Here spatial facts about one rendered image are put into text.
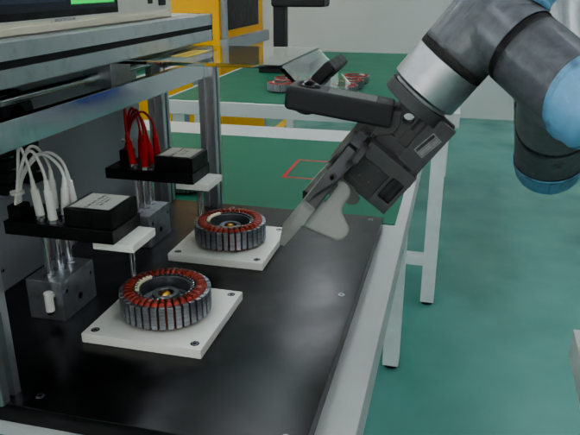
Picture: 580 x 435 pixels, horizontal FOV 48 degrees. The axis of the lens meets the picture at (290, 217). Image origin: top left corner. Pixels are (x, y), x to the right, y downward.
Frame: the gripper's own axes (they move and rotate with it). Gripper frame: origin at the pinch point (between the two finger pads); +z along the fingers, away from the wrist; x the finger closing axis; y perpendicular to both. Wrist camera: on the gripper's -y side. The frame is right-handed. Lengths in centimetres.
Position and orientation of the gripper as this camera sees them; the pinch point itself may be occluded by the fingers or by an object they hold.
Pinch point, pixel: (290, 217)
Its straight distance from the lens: 74.6
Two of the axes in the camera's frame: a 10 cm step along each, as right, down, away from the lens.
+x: 2.1, -3.4, 9.2
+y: 7.8, 6.3, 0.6
